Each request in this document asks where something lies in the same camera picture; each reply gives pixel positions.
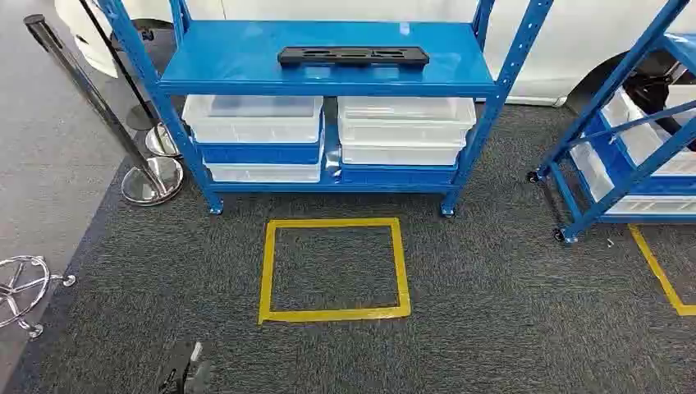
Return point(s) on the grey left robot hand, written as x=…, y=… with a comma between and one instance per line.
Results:
x=182, y=372

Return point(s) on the black plastic slotted bar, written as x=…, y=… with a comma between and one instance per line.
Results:
x=353, y=56

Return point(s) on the yellow tape square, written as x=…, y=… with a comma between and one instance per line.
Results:
x=266, y=272

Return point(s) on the chrome chair base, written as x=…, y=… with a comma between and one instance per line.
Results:
x=21, y=288

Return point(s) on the blue metal shelf rack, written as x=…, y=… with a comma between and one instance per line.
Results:
x=326, y=54

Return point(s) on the blue wheeled shelf rack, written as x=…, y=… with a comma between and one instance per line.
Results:
x=614, y=185

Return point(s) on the yellow tape corner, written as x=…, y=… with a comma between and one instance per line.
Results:
x=655, y=269

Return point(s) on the white car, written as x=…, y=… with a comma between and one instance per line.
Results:
x=576, y=32

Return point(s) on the black car wheel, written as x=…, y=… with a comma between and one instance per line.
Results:
x=650, y=81

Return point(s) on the chrome stanchion post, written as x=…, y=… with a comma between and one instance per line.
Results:
x=152, y=182

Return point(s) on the black stanchion post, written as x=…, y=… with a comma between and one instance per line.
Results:
x=162, y=142

